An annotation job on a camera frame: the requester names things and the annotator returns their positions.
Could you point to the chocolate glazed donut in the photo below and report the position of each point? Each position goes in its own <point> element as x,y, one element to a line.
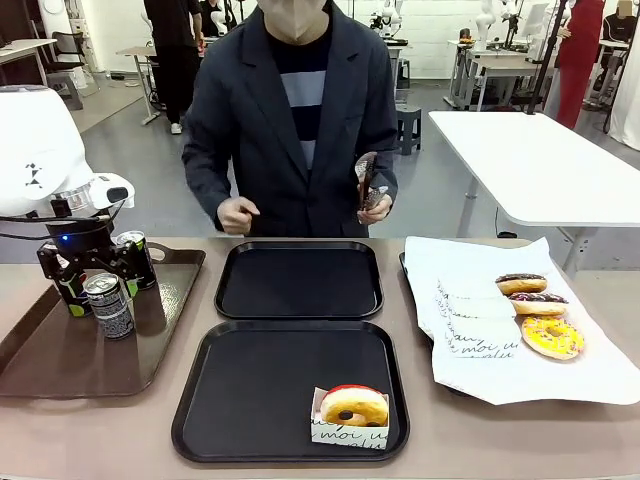
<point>520,284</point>

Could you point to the beige face mask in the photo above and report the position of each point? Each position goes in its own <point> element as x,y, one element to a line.
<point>297,20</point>

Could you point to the white paper sheet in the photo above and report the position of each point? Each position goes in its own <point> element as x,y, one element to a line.
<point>500,380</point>

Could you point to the wooden background table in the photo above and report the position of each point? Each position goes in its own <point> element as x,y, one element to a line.
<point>142,55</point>

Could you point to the red-glazed donut in box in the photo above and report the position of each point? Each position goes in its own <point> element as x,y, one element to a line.
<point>350,438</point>

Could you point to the grey background workbench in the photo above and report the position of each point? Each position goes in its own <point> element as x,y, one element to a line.
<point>500,65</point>

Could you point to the person right hand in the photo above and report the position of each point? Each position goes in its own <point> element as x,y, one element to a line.
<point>237,217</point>

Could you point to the chocolate sprinkle donut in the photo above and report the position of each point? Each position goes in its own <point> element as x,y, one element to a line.
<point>537,303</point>

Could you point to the large white table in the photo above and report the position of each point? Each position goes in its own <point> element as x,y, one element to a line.
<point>540,165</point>

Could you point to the yellow sprinkle donut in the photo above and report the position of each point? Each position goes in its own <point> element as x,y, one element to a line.
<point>570,345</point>

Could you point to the person in dark blazer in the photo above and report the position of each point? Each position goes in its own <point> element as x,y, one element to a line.
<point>270,150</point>

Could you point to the black tripod pole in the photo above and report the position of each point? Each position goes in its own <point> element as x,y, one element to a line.
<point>547,55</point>

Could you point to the black pepsi can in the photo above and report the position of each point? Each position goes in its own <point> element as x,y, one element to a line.
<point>75,292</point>
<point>149,270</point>

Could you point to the person left forearm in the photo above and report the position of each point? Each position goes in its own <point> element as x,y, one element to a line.
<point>393,175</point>

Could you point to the seated person in black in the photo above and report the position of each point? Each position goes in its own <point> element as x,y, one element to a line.
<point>620,30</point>

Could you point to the black office chair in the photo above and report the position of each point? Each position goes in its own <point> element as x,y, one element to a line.
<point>67,52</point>

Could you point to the black square tray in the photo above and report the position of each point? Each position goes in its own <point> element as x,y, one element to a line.
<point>300,280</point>
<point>250,390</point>

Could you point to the dark perforated serving tongs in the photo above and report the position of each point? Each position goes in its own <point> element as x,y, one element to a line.
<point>367,172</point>

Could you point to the person left hand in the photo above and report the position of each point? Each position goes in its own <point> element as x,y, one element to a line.
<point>377,215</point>

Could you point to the person in black clothes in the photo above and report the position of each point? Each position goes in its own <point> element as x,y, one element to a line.
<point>175,50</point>

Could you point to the red glazed donut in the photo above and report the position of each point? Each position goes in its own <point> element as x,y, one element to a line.
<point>352,406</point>

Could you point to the person right forearm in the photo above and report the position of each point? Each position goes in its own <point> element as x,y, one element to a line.
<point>205,195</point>

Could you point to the person in red apron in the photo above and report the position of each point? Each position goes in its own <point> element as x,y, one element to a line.
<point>577,60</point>

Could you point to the grey plastic stool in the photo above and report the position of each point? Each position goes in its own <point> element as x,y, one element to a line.
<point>410,130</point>

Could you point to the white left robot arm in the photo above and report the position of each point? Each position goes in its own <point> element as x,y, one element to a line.
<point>35,145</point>

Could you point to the white background desk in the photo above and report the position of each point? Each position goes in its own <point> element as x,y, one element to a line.
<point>25,47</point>

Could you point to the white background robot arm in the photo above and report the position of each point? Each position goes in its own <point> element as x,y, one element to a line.
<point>387,17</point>
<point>484,25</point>

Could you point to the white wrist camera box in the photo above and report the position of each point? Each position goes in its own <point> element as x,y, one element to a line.
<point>112,192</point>

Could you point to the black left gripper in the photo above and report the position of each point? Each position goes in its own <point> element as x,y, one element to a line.
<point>80,237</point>

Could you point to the black silver text can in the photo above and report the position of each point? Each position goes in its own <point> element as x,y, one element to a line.
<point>112,315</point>

